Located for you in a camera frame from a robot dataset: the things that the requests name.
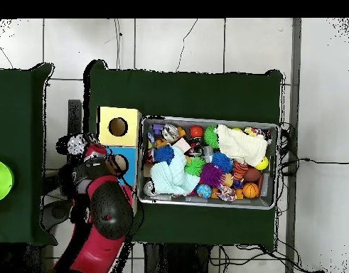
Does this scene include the wooden box with three holes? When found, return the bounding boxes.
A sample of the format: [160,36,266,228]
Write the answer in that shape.
[96,106,143,220]

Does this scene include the clear mesh bin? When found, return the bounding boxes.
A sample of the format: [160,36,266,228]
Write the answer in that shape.
[138,115,280,211]

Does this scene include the blue spiky ball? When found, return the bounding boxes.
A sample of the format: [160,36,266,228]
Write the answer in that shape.
[154,144,176,166]
[211,151,237,175]

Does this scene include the crushed silver can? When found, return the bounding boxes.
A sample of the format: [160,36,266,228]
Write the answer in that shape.
[161,123,181,143]

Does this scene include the mint green cloth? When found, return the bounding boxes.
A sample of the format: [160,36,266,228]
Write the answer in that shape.
[149,146,201,195]

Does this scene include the dark green table cloth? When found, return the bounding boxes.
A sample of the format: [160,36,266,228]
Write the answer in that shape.
[0,62,55,247]
[82,59,284,248]

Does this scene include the bright green bowl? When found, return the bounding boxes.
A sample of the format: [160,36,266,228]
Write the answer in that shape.
[0,159,15,203]

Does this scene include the green spiky ball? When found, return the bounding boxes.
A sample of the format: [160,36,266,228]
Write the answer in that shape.
[183,156,208,177]
[203,124,220,150]

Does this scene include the orange red ball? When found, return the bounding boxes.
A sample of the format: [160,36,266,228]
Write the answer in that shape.
[190,125,204,139]

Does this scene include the purple spiky ball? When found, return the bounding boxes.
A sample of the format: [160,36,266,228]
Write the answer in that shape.
[198,164,225,188]

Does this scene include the tiger striped toy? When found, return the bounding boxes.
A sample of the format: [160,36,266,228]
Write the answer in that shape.
[232,161,250,181]

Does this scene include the cream yellow cloth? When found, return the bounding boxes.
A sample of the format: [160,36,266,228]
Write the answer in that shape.
[215,124,271,166]

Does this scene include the orange mini basketball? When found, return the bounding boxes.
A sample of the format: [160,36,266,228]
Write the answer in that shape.
[242,182,260,200]

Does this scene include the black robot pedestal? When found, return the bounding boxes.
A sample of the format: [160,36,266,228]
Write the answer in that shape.
[141,243,214,273]

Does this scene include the black cable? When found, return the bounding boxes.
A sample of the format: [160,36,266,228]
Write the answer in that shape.
[281,156,349,171]

